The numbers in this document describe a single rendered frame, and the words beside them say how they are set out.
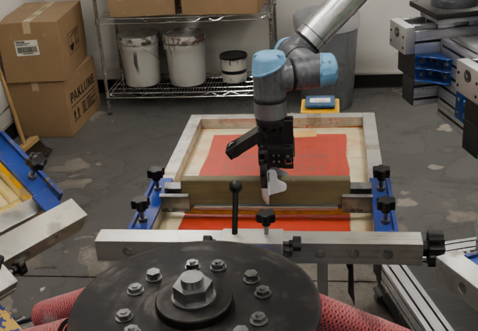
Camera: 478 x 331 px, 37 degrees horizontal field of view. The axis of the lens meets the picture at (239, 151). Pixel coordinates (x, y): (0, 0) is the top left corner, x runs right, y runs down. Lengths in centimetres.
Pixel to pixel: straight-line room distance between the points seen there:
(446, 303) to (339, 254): 131
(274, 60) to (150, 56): 368
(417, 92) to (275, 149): 92
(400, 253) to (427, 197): 243
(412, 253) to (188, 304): 75
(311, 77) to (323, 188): 27
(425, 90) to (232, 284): 168
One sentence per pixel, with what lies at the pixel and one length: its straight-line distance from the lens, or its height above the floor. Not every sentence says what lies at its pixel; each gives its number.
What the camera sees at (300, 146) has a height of 96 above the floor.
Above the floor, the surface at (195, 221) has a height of 96.
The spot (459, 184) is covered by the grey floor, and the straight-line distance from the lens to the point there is 408.
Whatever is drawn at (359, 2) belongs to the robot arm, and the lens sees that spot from 176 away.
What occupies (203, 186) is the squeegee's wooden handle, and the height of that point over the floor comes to 104.
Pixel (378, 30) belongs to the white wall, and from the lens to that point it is 540.
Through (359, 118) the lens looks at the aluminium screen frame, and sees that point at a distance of 226.
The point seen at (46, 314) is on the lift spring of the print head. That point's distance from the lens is 123.
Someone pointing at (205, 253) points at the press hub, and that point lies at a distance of 96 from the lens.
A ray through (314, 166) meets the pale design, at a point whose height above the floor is 96.
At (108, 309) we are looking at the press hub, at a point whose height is 131.
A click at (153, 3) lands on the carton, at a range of 502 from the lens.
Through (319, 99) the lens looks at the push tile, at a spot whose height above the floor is 97.
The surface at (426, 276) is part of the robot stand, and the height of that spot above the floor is 21.
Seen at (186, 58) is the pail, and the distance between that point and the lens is 512.
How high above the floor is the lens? 182
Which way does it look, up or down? 24 degrees down
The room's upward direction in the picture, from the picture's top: 4 degrees counter-clockwise
